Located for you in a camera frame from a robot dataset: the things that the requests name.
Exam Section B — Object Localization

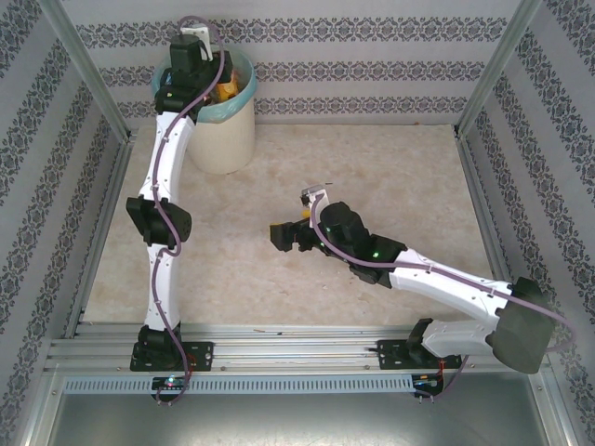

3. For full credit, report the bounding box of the cream waste bin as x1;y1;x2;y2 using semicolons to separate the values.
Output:
188;95;256;176

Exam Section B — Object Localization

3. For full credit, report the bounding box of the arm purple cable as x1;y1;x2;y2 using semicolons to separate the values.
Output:
309;192;577;403
151;16;229;405

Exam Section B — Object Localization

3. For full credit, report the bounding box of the grey metal sheet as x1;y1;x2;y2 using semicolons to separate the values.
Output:
27;371;573;446

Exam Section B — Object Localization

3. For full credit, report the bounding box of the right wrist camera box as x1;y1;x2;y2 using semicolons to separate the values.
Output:
299;184;332;208

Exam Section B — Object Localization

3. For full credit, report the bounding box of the aluminium frame post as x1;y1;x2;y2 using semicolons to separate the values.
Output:
36;0;136;143
455;0;543;138

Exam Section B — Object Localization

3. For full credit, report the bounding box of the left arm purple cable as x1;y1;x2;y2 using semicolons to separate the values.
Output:
151;16;229;405

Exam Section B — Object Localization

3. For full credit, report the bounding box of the white bin with blue liner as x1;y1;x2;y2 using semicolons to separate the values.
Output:
152;48;258;125

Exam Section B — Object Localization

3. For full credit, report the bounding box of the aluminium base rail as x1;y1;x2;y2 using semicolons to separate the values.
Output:
44;322;552;375

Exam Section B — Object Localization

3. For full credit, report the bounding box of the aluminium table edge rail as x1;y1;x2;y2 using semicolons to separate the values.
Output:
455;134;529;334
62;134;134;338

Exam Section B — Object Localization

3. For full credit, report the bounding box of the grey slotted cable duct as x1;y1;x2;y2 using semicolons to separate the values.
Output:
62;374;415;395

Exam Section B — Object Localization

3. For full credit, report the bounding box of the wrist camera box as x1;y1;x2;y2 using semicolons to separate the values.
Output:
179;25;215;61
299;184;332;208

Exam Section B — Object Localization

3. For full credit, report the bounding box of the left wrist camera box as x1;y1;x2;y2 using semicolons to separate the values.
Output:
179;25;215;61

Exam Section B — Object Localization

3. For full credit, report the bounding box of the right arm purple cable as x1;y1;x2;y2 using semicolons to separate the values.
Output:
309;192;577;403

